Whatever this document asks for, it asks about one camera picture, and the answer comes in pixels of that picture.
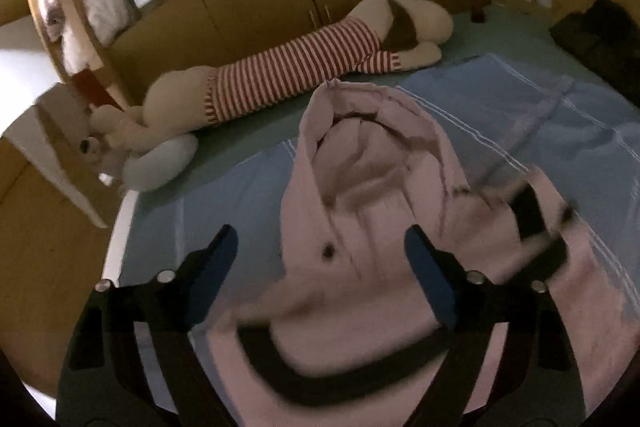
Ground pink hooded coat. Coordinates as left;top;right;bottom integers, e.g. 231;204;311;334
207;79;637;427

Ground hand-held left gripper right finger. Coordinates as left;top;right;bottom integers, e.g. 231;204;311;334
400;225;587;427

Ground blue striped bed sheet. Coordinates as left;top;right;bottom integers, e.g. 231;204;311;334
107;52;640;408

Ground white stuffed bags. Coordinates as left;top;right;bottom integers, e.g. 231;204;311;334
45;0;132;74

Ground dark green jacket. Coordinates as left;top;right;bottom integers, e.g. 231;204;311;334
549;0;640;81

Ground grey neck pillow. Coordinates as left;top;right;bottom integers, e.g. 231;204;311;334
122;134;197;194

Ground red cloth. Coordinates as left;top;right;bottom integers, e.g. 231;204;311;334
72;67;124;114

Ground curved wooden bed board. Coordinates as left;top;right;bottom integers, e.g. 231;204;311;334
0;142;126;400

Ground white hanging towel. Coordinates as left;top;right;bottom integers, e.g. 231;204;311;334
0;82;109;229

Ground small beige plush toy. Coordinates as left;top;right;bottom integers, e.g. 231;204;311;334
75;104;147;181

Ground striped plush dog toy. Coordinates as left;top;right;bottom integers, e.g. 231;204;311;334
120;0;455;154

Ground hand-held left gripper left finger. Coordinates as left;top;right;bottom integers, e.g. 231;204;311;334
57;224;239;427

